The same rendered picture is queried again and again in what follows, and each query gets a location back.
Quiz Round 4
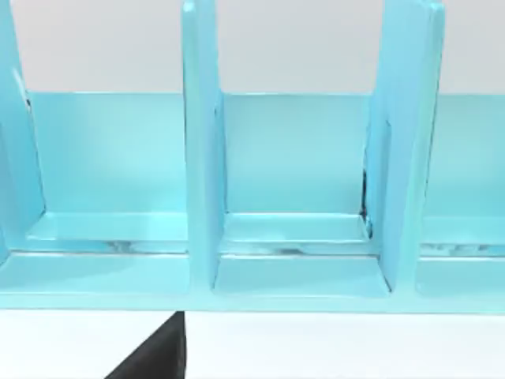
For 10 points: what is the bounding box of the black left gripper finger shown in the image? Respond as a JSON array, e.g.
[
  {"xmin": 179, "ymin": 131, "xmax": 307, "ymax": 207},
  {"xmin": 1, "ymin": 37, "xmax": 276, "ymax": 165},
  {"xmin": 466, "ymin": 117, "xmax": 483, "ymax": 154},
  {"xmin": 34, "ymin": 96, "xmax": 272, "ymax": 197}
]
[{"xmin": 103, "ymin": 310, "xmax": 187, "ymax": 379}]

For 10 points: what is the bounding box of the light blue rack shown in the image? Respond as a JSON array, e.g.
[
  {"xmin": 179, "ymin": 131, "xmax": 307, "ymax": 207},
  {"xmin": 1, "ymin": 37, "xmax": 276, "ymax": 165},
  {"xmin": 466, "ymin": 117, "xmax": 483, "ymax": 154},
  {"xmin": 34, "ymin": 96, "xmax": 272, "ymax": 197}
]
[{"xmin": 0, "ymin": 0, "xmax": 505, "ymax": 313}]

